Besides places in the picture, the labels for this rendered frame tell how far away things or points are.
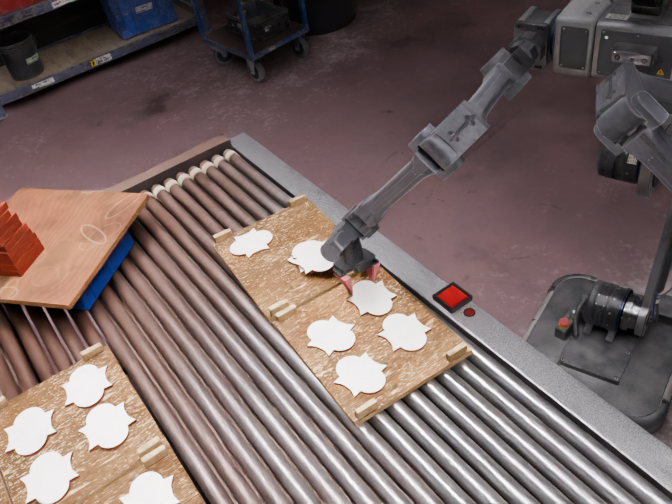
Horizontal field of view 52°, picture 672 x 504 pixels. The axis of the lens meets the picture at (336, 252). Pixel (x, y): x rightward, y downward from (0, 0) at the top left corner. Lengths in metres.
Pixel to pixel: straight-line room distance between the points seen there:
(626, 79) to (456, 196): 2.43
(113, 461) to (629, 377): 1.73
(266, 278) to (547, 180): 2.16
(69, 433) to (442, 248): 2.11
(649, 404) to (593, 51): 1.25
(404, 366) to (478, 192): 2.14
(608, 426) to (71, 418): 1.28
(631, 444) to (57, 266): 1.59
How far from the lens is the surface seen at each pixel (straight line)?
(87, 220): 2.32
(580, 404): 1.70
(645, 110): 1.33
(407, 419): 1.66
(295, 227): 2.17
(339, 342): 1.79
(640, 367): 2.68
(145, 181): 2.58
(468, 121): 1.46
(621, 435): 1.67
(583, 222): 3.59
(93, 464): 1.79
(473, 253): 3.39
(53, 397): 1.97
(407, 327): 1.80
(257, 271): 2.05
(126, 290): 2.18
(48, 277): 2.16
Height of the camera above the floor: 2.29
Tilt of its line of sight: 41 degrees down
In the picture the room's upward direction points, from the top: 11 degrees counter-clockwise
